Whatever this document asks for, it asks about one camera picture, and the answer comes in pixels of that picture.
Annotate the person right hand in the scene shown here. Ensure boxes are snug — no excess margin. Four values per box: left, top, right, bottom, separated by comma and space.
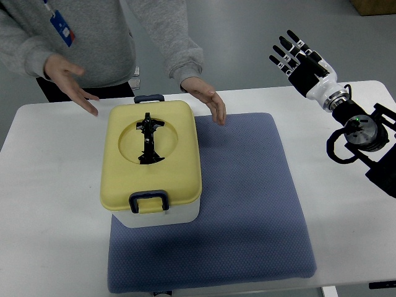
43, 54, 99, 116

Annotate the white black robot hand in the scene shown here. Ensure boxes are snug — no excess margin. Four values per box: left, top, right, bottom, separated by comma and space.
269, 30, 351, 112

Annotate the person left hand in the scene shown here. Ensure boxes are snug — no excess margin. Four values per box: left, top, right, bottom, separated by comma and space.
181, 77, 226, 126

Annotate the yellow box lid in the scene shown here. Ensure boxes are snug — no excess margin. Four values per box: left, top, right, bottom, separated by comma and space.
100, 100, 202, 214

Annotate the grey sleeve left forearm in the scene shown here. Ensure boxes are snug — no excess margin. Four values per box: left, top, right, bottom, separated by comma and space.
136, 1, 204, 84

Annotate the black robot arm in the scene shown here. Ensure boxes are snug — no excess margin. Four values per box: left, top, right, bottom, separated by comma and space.
326, 100, 395, 197

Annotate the grey sleeve right forearm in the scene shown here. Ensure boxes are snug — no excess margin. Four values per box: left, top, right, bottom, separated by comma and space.
1, 11, 55, 77

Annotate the cardboard box corner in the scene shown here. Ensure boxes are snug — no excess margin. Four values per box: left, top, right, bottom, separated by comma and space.
350, 0, 395, 16

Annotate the white storage box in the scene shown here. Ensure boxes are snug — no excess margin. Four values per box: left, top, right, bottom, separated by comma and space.
112, 197, 200, 228

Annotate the blue id badge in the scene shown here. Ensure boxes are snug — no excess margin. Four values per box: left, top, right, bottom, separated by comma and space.
50, 10, 75, 47

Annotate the grey sweatshirt torso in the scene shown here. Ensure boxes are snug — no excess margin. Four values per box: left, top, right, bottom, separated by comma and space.
2, 1, 136, 88

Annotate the lower floor metal plate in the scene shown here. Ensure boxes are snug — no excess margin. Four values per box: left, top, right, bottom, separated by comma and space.
128, 79, 140, 90

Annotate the floor metal plate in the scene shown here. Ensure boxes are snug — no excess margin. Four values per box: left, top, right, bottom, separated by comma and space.
133, 66, 140, 77
128, 79, 140, 90

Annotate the upper floor metal plate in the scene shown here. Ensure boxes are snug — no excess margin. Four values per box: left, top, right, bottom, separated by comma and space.
133, 66, 140, 77

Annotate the blue quilted mat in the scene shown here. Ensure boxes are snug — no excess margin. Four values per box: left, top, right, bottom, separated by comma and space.
108, 113, 316, 293

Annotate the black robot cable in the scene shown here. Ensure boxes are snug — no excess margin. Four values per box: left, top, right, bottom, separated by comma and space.
326, 129, 359, 163

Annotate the black table edge bracket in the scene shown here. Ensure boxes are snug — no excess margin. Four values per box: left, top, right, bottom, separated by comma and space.
369, 280, 396, 290

